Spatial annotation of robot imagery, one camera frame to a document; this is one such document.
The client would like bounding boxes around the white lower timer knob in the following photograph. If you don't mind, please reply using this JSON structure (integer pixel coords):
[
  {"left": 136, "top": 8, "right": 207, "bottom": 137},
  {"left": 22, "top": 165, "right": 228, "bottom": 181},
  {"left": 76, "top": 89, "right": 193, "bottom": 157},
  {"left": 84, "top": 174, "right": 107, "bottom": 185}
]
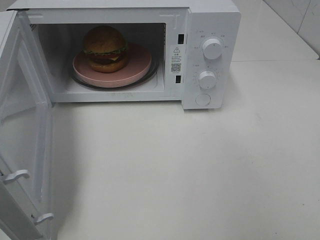
[{"left": 199, "top": 71, "right": 217, "bottom": 90}]

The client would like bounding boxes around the pink round plate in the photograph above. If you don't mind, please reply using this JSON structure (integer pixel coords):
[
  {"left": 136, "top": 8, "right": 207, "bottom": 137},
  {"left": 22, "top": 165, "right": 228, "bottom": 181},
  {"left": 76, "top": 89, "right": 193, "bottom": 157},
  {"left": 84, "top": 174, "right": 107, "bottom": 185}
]
[{"left": 72, "top": 43, "right": 152, "bottom": 88}]

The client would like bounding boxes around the white warning label sticker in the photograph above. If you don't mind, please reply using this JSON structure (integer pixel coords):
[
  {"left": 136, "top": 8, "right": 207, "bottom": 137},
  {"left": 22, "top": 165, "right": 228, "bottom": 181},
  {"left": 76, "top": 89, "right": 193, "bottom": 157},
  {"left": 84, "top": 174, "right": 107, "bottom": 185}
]
[{"left": 169, "top": 44, "right": 186, "bottom": 74}]

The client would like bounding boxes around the white microwave oven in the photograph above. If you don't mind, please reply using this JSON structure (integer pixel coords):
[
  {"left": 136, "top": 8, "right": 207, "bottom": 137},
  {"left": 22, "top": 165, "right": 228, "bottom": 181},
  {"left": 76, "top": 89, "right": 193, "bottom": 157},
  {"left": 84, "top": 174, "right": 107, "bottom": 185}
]
[{"left": 5, "top": 0, "right": 241, "bottom": 110}]

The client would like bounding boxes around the round white door button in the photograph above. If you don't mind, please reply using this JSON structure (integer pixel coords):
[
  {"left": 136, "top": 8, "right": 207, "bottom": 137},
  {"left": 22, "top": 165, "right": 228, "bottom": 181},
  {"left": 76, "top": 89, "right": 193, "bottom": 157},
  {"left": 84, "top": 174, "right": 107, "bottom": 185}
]
[{"left": 195, "top": 93, "right": 211, "bottom": 106}]

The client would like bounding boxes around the glass microwave turntable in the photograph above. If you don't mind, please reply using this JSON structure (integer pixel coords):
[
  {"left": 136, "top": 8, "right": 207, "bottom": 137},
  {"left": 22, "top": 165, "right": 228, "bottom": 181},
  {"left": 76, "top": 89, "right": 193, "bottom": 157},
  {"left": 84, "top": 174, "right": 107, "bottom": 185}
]
[{"left": 72, "top": 58, "right": 159, "bottom": 90}]

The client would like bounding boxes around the white microwave door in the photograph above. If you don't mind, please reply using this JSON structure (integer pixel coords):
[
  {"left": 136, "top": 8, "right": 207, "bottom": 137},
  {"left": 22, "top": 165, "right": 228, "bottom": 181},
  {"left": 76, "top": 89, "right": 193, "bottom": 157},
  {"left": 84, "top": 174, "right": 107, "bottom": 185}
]
[{"left": 0, "top": 10, "right": 54, "bottom": 240}]

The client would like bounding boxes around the toy burger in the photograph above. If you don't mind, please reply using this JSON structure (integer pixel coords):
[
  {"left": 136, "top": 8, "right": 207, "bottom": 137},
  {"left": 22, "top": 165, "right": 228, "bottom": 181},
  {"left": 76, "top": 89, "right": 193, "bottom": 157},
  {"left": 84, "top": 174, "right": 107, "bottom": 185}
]
[{"left": 82, "top": 25, "right": 129, "bottom": 73}]

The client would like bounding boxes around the white upper power knob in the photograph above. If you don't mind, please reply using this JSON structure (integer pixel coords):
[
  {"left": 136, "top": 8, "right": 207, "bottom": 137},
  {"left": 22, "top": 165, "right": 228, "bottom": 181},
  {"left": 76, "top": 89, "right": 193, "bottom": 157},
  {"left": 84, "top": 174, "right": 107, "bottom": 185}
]
[{"left": 202, "top": 36, "right": 223, "bottom": 60}]

